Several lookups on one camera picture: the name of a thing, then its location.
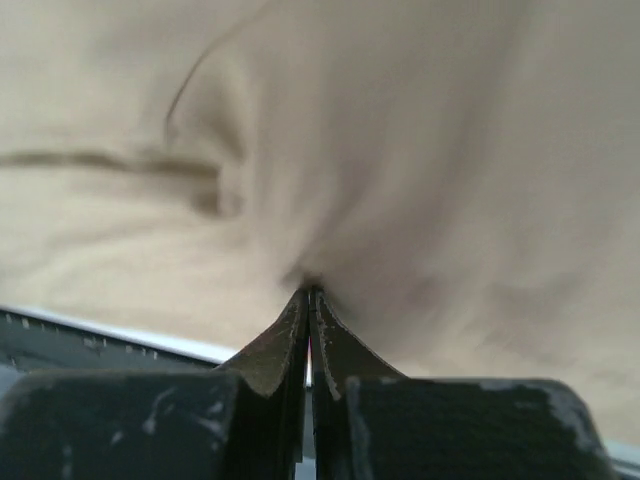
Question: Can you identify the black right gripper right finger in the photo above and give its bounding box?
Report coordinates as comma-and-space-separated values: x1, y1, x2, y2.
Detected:
309, 288, 616, 479

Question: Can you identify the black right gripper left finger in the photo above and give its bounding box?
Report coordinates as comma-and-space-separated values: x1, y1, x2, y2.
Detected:
1, 291, 309, 479

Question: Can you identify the beige t-shirt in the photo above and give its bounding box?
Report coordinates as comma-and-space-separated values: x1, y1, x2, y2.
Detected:
1, 1, 639, 444

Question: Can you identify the light blue cable duct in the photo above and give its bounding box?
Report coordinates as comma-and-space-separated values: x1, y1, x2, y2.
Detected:
1, 309, 236, 372

